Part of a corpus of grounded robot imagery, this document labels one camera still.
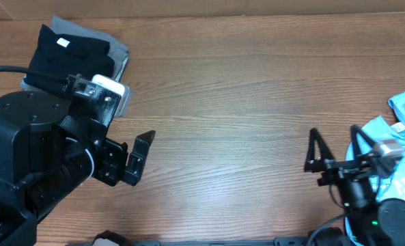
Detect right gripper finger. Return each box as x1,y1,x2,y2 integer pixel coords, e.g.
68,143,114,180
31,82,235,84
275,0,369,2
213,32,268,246
350,124,376,160
304,128,335,173

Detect black t-shirt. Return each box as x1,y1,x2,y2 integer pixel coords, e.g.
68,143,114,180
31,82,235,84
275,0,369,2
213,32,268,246
21,25,115,99

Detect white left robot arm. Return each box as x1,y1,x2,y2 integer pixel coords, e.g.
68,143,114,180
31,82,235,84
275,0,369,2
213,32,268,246
0,91,155,245

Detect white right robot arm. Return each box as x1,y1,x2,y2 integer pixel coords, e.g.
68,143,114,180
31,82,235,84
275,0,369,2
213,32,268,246
304,125,405,245

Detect light blue t-shirt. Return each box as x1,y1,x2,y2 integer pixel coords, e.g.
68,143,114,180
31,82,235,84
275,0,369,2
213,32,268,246
344,89,405,246

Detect grey folded trousers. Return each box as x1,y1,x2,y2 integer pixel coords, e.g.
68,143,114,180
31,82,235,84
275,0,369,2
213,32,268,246
20,14,130,93

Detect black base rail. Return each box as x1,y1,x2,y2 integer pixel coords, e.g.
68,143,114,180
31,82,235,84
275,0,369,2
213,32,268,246
66,230,307,246

